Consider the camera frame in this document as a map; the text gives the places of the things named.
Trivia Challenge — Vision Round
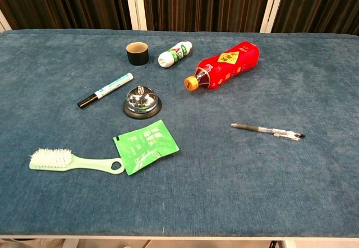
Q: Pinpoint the clear gel pen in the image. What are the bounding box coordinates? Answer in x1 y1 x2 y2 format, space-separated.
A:
231 123 306 141

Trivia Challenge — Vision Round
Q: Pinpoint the green sachet packet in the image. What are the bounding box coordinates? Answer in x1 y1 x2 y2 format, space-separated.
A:
113 120 180 176

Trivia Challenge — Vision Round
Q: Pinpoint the white bottle green label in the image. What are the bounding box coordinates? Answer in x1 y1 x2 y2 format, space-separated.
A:
158 41 193 69

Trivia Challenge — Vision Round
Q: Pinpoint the black cup beige inside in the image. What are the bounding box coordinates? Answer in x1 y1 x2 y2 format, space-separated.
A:
126 42 149 65

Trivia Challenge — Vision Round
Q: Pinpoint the white marker black cap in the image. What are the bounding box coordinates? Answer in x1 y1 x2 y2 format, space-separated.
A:
77 72 134 109

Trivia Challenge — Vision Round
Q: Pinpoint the blue table cloth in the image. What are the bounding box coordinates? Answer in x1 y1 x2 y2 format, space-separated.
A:
0 29 359 238

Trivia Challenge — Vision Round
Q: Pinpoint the light green scrub brush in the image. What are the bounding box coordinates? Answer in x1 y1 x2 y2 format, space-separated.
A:
29 148 126 175

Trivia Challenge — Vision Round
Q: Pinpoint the dark pleated curtain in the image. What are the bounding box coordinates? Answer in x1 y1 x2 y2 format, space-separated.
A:
272 0 359 36
0 0 132 31
141 0 273 33

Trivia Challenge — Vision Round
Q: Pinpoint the white frame post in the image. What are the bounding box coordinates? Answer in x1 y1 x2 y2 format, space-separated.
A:
0 9 12 33
260 0 288 34
124 0 148 31

